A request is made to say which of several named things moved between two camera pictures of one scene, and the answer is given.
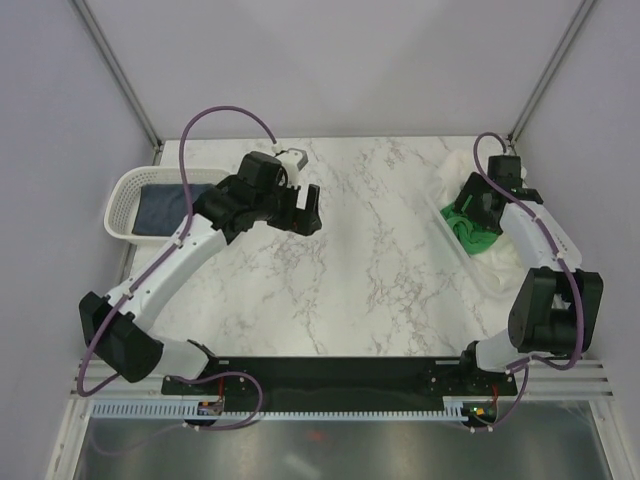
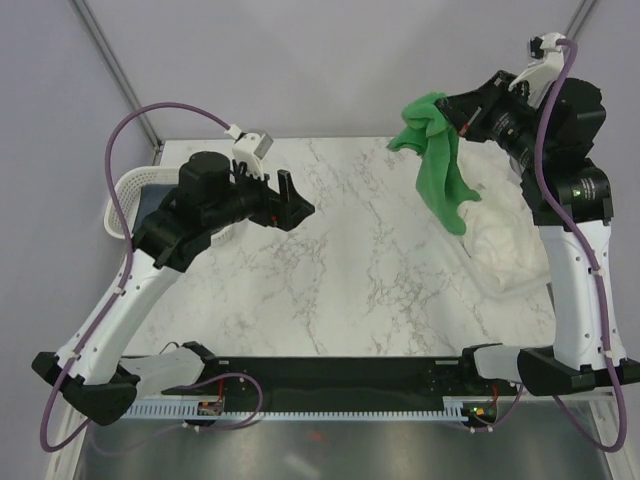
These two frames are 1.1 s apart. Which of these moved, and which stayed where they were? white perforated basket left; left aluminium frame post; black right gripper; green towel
Moved: green towel; black right gripper
Stayed: white perforated basket left; left aluminium frame post
